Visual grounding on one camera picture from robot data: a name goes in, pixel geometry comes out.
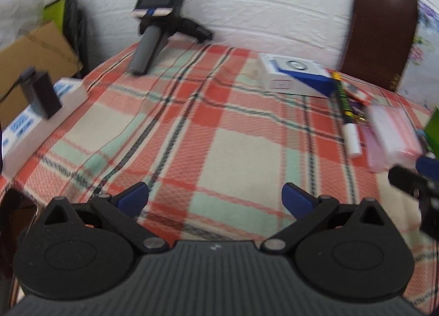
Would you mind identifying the red plaid blanket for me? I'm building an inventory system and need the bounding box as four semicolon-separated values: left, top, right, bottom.
0;40;439;316

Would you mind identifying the black cable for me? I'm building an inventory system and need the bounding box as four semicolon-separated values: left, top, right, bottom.
0;77;26;102

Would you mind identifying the green marker white cap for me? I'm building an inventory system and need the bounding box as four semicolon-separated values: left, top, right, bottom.
331;71;362;159

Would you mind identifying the dark glossy brown object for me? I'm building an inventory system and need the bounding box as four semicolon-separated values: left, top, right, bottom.
0;188;40;310

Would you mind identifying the brown cardboard box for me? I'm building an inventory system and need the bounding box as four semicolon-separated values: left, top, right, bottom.
0;21;85;128

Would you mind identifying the floral cloth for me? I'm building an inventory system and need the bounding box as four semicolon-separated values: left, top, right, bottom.
398;0;439;111

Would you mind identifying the pink plastic case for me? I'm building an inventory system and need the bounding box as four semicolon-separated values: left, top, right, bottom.
362;103;424;173

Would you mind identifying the black power adapter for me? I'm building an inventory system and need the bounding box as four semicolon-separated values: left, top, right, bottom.
19;67;63;120

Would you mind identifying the white power strip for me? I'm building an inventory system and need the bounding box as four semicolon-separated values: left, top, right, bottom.
0;77;90;177

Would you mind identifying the brown chair back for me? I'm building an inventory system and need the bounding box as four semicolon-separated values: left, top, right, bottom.
338;0;420;93

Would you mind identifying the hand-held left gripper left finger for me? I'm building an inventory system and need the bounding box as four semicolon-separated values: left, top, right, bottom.
36;181;169;253

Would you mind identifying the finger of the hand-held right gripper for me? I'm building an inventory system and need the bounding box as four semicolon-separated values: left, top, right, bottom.
387;155;439;238

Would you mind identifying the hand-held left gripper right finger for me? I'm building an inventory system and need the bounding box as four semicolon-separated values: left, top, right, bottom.
262;182;393;255

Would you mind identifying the white and blue box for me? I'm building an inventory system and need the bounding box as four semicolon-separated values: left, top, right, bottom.
258;52;335;99

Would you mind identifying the black bag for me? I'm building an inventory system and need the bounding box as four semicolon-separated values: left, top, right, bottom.
63;0;90;73

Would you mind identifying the black handheld scanner grey handle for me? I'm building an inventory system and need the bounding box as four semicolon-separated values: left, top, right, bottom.
128;0;215;75

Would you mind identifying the lime green board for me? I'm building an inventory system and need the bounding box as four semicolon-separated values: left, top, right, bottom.
43;0;67;33

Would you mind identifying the green box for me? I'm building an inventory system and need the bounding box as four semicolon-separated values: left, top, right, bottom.
423;107;439;159

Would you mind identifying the red and white packet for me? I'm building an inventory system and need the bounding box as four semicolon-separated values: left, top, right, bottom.
338;76;373;104

